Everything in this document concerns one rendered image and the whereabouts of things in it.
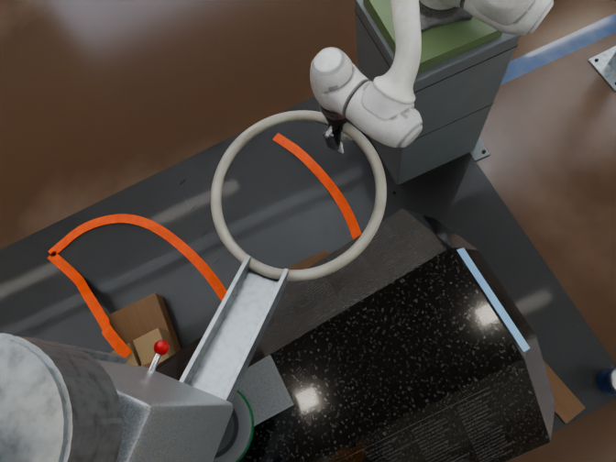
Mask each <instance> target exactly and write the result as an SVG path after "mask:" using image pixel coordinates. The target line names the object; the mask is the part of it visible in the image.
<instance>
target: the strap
mask: <svg viewBox="0 0 616 462"><path fill-rule="evenodd" d="M272 140H274V141H275V142H277V143H278V144H280V145H281V146H283V147H285V148H286V149H287V150H289V151H290V152H291V153H293V154H294V155H295V156H296V157H297V158H298V159H300V160H301V161H302V162H303V163H304V164H305V165H306V166H307V167H308V168H309V169H310V170H311V171H312V172H313V174H314V175H315V176H316V177H317V178H318V179H319V180H320V182H321V183H322V184H323V185H324V187H325V188H326V189H327V191H329V192H330V194H331V195H332V197H333V198H334V200H335V202H336V203H337V205H338V207H339V208H340V210H341V212H342V214H343V216H344V218H345V219H346V223H347V225H348V228H349V230H350V233H351V236H352V238H353V239H355V238H356V237H358V236H360V235H361V231H360V229H359V226H358V222H357V219H356V217H355V216H354V214H353V212H352V210H351V208H350V206H349V204H348V203H347V200H346V199H345V197H344V195H343V194H342V193H341V192H340V191H339V189H338V188H337V186H336V185H335V183H334V182H333V181H332V180H331V178H330V177H329V176H328V175H327V174H326V173H325V171H324V170H323V169H322V168H321V167H320V166H319V165H318V164H317V163H316V162H315V161H314V160H313V159H312V158H311V157H310V156H309V155H308V154H307V153H306V152H305V151H304V150H302V149H301V148H300V147H299V146H297V145H296V144H294V143H293V142H291V141H290V140H289V139H287V138H286V137H284V136H283V135H281V134H279V133H278V134H277V135H276V136H275V137H274V139H272ZM115 223H127V224H133V225H137V226H142V227H145V228H146V229H148V230H151V231H152V232H154V233H156V234H158V235H159V236H161V237H163V238H164V239H165V240H167V241H168V242H169V243H171V244H172V245H173V246H174V247H176V248H177V249H178V250H179V251H180V252H181V253H182V254H183V255H184V256H185V257H186V258H187V259H188V260H189V261H190V262H191V263H192V264H193V265H194V266H195V267H196V268H197V269H198V270H199V271H200V272H201V273H202V274H203V276H204V277H205V278H206V279H207V281H208V282H209V283H210V285H211V286H212V288H213V289H214V291H215V293H216V294H217V295H218V297H219V298H220V300H221V301H223V299H224V297H225V295H226V292H227V290H226V288H225V287H224V285H223V284H222V282H221V281H220V280H219V279H218V278H217V277H216V275H215V274H214V272H213V271H212V270H211V269H210V268H209V266H208V265H207V264H206V263H205V262H204V261H203V260H202V259H201V258H200V257H199V256H198V255H197V254H196V253H195V252H194V251H193V250H192V249H191V248H190V247H189V246H188V245H187V244H185V243H184V242H183V241H182V240H181V239H179V238H178V237H177V236H175V235H174V234H173V233H172V232H171V231H170V230H168V229H167V228H165V227H164V226H162V225H160V224H158V223H156V222H154V221H151V220H149V219H147V218H145V217H142V216H138V215H133V214H111V215H106V216H102V217H98V218H95V219H93V220H91V221H88V222H86V223H84V224H82V225H79V226H78V227H76V228H75V229H73V230H72V231H71V232H70V233H69V234H68V235H67V236H65V237H64V238H63V239H62V240H61V241H60V242H58V243H57V244H56V245H55V246H54V247H52V248H51V249H50V250H49V253H50V255H49V256H48V257H47V259H49V260H50V261H51V262H52V263H53V264H54V265H55V266H57V267H58V268H59V269H60V270H61V271H62V272H64V273H65V274H66V275H67V276H68V277H69V278H70V279H71V280H72V281H73V282H74V283H75V285H76V286H77V288H78V290H79V292H80V293H81V295H82V297H83V298H84V300H85V302H86V303H87V305H88V307H89V308H90V310H91V312H92V313H93V316H94V317H95V319H96V320H97V322H98V324H99V325H100V326H101V328H102V330H103V331H102V334H103V336H104V337H105V339H106V340H107V341H108V343H109V344H110V345H111V346H112V347H113V349H114V350H115V351H116V352H117V354H118V355H119V356H121V357H124V358H126V357H127V356H128V355H129V354H130V353H131V352H132V351H131V350H130V349H129V347H128V346H127V345H126V344H125V343H124V341H123V340H122V339H121V338H120V337H119V335H118V334H117V333H116V332H115V330H114V329H113V328H112V326H111V325H110V324H109V319H108V317H107V315H106V314H105V312H104V310H103V308H102V307H101V305H100V304H99V302H98V301H97V300H96V298H95V297H94V294H93V293H92V291H91V290H90V288H89V287H88V285H87V283H86V281H85V280H84V278H83V276H82V275H81V274H80V273H79V272H78V271H77V270H76V269H74V268H73V267H72V266H71V265H70V264H69V263H68V262H67V261H65V260H64V259H63V258H62V257H61V256H60V255H58V253H60V252H61V251H62V250H63V249H64V248H66V247H67V246H68V245H69V244H70V243H71V242H72V241H73V240H74V239H75V238H76V237H78V236H80V235H81V234H83V233H85V232H87V231H88V230H91V229H93V228H96V227H98V226H104V225H109V224H115Z"/></svg>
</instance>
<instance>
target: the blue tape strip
mask: <svg viewBox="0 0 616 462"><path fill-rule="evenodd" d="M457 252H458V253H459V255H460V256H461V258H462V259H463V260H464V261H465V263H466V264H467V267H468V268H469V270H470V271H471V273H472V274H473V276H474V277H475V279H476V280H477V282H478V284H479V285H480V287H481V288H482V290H483V291H484V292H485V293H486V295H487V297H488V298H489V300H490V302H491V303H492V305H493V306H494V308H495V309H496V311H497V312H498V314H499V315H500V317H501V319H502V320H503V322H504V323H505V324H506V325H507V327H508V329H509V330H510V332H511V334H512V335H513V337H514V338H515V340H516V341H517V343H518V344H519V346H520V347H521V349H522V351H523V352H525V351H526V350H528V349H529V348H530V347H529V346H528V344H527V343H526V341H525V340H524V338H523V336H522V335H521V333H520V332H519V330H518V329H517V327H516V326H515V324H514V323H513V321H512V319H511V318H510V316H509V315H508V314H507V313H506V311H505V310H504V308H503V307H502V305H501V303H500V302H499V300H498V299H497V297H496V296H495V294H494V293H493V291H492V290H491V288H490V286H489V285H488V283H487V282H486V281H485V280H484V278H483V277H482V275H481V274H480V272H479V270H478V269H477V267H476V266H475V264H474V263H473V261H472V259H471V258H470V256H469V255H468V253H467V252H466V250H465V249H464V248H461V249H457Z"/></svg>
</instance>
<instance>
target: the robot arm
mask: <svg viewBox="0 0 616 462"><path fill-rule="evenodd" d="M390 5H391V12H392V19H393V26H394V34H395V44H396V51H395V57H394V61H393V63H392V65H391V67H390V69H389V70H388V72H386V73H385V74H384V75H382V76H378V77H376V78H375V79H374V81H373V82H372V81H371V80H369V79H368V78H367V77H365V76H364V75H363V74H362V73H361V72H360V71H359V70H358V68H357V67H356V66H355V64H353V63H352V61H351V59H350V58H349V57H348V56H347V55H346V54H345V52H343V51H342V50H341V49H338V48H334V47H329V48H325V49H322V50H321V51H320V52H319V53H318V54H317V55H316V56H315V57H314V59H313V60H312V63H311V69H310V81H311V86H312V90H313V94H314V96H315V98H316V100H317V101H318V103H319V105H320V109H321V112H322V114H323V115H324V116H325V119H326V120H327V122H328V128H329V129H328V130H327V131H326V132H324V133H323V137H324V138H325V142H326V145H327V147H329V148H330V149H332V150H337V151H339V152H340V153H342V154H343V153H344V149H343V144H342V142H341V141H340V137H341V132H342V130H343V125H344V124H345V123H346V122H348V123H349V124H350V125H352V126H353V127H357V128H358V129H359V130H360V131H362V132H363V133H365V134H366V135H368V136H369V137H371V138H373V139H375V140H377V141H378V142H379V143H382V144H384V145H386V146H389V147H392V148H404V147H407V146H408V145H410V144H411V143H412V142H413V141H414V140H415V139H416V138H417V137H418V136H419V134H420V133H421V131H422V129H423V121H422V118H421V116H420V113H419V112H418V111H417V110H416V109H415V108H414V100H415V95H414V93H413V84H414V81H415V78H416V74H417V72H418V69H419V64H420V59H421V52H422V34H421V32H425V31H426V30H428V29H429V28H435V27H438V26H442V25H445V24H449V23H453V22H456V21H459V20H470V19H471V18H472V17H476V18H477V19H479V20H480V21H482V22H484V23H485V24H487V25H489V26H491V27H493V28H496V29H497V30H499V31H501V32H504V33H507V34H511V35H527V34H530V33H533V32H535V30H536V29H537V27H538V26H539V25H540V23H541V22H542V21H543V19H544V18H545V16H546V15H547V13H548V12H549V11H550V9H551V8H552V6H553V5H554V0H390Z"/></svg>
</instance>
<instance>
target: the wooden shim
mask: <svg viewBox="0 0 616 462"><path fill-rule="evenodd" d="M544 365H545V369H546V372H547V375H548V378H549V381H550V385H551V388H552V391H553V394H554V397H555V413H556V414H557V416H558V417H559V418H560V419H561V420H562V421H563V423H564V424H567V423H568V422H569V421H571V420H572V419H573V418H574V417H575V416H577V415H578V414H579V413H581V412H582V411H583V410H584V409H585V408H586V407H585V406H584V405H583V404H582V403H581V402H580V401H579V400H578V398H577V397H576V396H575V395H574V394H573V393H572V391H571V390H570V389H569V388H568V387H567V386H566V385H565V383H564V382H563V381H562V380H561V379H560V378H559V377H558V376H557V375H556V374H555V373H554V371H553V370H551V368H550V367H549V366H548V365H547V364H546V363H545V362H544Z"/></svg>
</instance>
